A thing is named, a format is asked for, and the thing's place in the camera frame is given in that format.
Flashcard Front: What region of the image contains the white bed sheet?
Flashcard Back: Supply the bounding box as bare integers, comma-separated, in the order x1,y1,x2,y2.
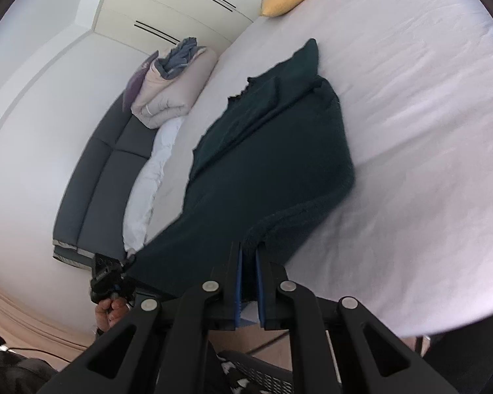
148,0,493,336

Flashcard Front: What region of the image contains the dark green knitted sweater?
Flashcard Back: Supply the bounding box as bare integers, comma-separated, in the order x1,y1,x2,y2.
127,39,355,297

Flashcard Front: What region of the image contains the left human hand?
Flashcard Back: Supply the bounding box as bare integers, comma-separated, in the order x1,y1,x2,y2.
95,297,130,333

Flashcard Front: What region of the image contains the dark grey sofa bench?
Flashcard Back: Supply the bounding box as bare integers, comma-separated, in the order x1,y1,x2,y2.
53,97,156,269

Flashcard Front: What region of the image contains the black mesh basket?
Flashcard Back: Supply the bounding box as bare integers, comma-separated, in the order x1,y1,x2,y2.
217,350,294,394

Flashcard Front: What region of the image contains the cream wardrobe with handles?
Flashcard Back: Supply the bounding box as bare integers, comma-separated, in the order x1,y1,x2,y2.
94,0,262,54

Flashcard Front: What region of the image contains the blue grey crumpled cloth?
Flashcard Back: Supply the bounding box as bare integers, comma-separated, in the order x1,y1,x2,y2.
153,37,206,80

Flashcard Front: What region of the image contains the white duvet edge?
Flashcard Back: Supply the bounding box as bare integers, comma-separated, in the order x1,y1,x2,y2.
123,117,185,256

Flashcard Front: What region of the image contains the folded beige duvet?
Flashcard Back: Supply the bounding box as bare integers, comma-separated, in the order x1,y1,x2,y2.
130,47,218,129

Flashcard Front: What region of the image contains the purple cushion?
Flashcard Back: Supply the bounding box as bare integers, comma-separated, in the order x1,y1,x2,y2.
123,51,159,111

